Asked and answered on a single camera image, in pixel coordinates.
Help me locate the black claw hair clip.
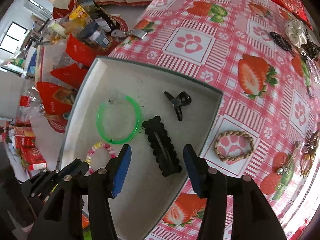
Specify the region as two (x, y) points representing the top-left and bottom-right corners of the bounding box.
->
(163, 91), (192, 121)

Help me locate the dark coil hair tie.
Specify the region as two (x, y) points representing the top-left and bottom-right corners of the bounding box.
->
(268, 31), (294, 53)

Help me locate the pastel coil hair tie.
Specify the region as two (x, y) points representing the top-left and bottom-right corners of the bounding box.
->
(85, 141), (117, 175)

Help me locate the beige braided bracelet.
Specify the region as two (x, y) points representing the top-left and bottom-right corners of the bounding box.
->
(213, 129), (255, 163)

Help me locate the leopard print scrunchie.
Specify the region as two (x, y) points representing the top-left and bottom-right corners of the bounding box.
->
(302, 30), (320, 60)

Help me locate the pink strawberry tablecloth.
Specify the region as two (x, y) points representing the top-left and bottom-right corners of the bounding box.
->
(112, 0), (319, 239)

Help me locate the clear bead bracelet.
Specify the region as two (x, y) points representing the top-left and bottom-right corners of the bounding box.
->
(306, 57), (320, 86)

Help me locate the cream satin scrunchie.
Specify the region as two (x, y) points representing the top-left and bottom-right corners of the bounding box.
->
(284, 19), (307, 48)

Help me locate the green plastic bangle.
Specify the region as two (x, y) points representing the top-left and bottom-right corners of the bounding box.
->
(96, 93), (143, 145)

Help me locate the white shallow tray box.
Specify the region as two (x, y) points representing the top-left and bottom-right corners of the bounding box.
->
(57, 57), (223, 239)

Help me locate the blue lidded jar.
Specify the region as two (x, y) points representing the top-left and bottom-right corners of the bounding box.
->
(77, 21), (111, 49)

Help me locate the metal tablecloth clamp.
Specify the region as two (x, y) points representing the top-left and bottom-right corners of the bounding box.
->
(111, 29), (148, 40)

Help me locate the red paper envelope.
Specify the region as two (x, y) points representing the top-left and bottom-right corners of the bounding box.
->
(36, 82), (78, 115)

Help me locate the black scalloped snap clip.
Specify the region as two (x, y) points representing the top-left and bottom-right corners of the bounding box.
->
(142, 115), (182, 177)

